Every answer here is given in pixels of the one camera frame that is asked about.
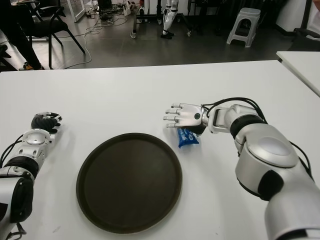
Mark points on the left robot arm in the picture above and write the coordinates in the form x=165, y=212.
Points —
x=27, y=155

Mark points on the blue Oreo cookie packet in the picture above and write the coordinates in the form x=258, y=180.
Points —
x=187, y=140

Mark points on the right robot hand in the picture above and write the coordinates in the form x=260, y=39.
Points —
x=190, y=116

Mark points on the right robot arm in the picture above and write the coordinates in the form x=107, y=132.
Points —
x=270, y=152

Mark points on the black wheeled gantry frame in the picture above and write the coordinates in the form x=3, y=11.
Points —
x=134, y=25

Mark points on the black office chair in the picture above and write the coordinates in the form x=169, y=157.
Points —
x=3, y=51

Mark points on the round dark brown tray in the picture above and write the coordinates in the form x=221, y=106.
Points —
x=128, y=182

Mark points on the white side table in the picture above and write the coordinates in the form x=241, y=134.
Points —
x=302, y=62

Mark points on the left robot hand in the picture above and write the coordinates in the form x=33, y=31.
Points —
x=45, y=122

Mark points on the black metal-frame chair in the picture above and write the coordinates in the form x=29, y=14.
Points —
x=48, y=28

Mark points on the grey plastic stool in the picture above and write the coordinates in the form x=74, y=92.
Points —
x=247, y=13

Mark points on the white humanoid robot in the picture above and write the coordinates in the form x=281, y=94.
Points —
x=167, y=18

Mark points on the person in black trousers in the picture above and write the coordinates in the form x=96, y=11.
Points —
x=27, y=50

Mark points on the white framed panel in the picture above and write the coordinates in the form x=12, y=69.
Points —
x=76, y=11

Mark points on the black armrest seat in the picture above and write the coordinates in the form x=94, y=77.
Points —
x=303, y=33

